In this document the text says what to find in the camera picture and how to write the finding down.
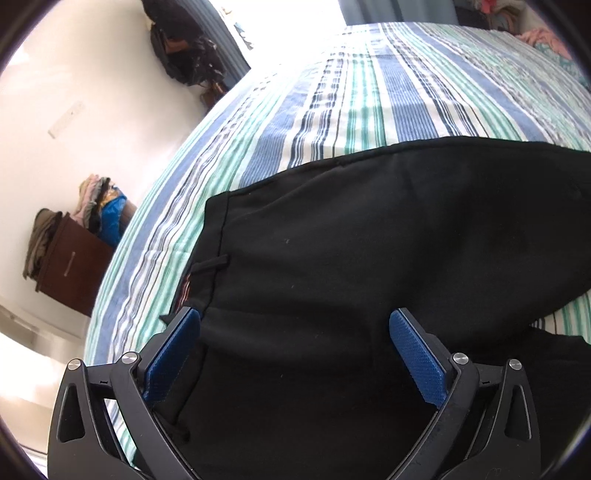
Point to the striped blue green bed sheet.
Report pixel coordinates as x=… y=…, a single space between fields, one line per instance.
x=380 y=84

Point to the dark brown wooden cabinet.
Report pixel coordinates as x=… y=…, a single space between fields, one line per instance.
x=74 y=266

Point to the clothes pile with blue item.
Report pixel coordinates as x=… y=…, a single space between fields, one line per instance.
x=100 y=209

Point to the dark clothes hanging on wall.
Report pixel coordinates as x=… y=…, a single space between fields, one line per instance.
x=179 y=43

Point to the black pants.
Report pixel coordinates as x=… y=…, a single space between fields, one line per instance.
x=294 y=375

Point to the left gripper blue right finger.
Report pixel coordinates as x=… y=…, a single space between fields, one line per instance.
x=419 y=352

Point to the blue grey curtain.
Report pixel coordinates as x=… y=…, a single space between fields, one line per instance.
x=358 y=12

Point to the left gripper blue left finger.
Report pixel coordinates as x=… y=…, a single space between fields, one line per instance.
x=165 y=353

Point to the olive cloth on cabinet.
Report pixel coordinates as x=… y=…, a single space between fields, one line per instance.
x=45 y=225

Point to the pink cloth on bed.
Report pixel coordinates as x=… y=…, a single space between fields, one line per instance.
x=545 y=36

